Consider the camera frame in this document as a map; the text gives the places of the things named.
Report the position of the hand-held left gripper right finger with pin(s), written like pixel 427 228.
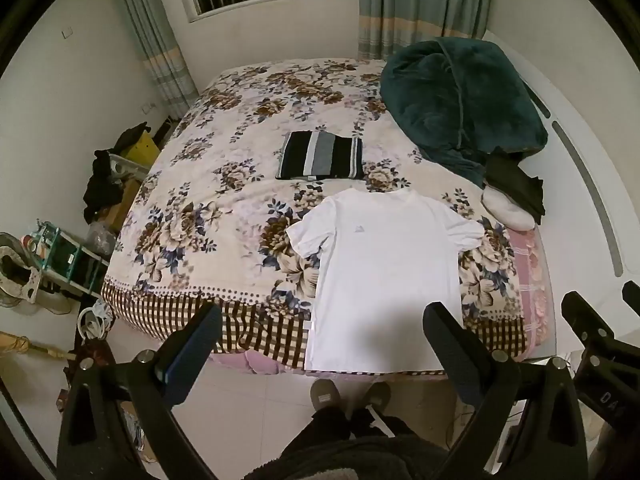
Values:
pixel 456 360

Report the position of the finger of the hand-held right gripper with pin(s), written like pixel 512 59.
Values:
pixel 587 317
pixel 632 295

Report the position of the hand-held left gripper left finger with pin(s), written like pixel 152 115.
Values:
pixel 186 360

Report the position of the white t-shirt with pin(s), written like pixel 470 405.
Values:
pixel 380 270

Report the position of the grey slipper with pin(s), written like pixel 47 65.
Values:
pixel 325 395
pixel 377 397

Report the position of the white bed headboard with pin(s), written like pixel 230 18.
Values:
pixel 575 200

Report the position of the white pillow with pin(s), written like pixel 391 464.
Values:
pixel 505 210

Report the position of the person's dark pants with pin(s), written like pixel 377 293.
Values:
pixel 350 452

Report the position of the clear plastic bag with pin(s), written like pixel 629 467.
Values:
pixel 100 240

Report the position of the black garment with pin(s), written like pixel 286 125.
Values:
pixel 515 185

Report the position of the teal storage rack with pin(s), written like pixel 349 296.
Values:
pixel 70 260

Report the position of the wooden broom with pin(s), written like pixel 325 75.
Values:
pixel 30 347

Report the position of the floral bed blanket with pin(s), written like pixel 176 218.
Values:
pixel 225 200

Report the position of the cardboard box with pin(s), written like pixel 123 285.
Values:
pixel 120 205

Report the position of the floor fan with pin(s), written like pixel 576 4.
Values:
pixel 17 270

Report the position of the large black cloth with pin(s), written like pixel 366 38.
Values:
pixel 102 182

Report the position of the white plastic rack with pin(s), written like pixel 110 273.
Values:
pixel 125 166

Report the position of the yellow box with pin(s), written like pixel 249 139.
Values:
pixel 142 152

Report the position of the small black cloth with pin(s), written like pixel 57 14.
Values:
pixel 131 135

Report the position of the striped folded garment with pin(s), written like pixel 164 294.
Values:
pixel 320 155

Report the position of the dark green plush blanket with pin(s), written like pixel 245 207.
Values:
pixel 450 95

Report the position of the narrow teal curtain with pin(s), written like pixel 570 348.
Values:
pixel 150 35

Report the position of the wide teal curtain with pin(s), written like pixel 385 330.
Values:
pixel 415 5

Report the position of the white wall socket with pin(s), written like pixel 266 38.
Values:
pixel 148 107

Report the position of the white wall switch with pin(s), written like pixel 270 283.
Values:
pixel 67 32

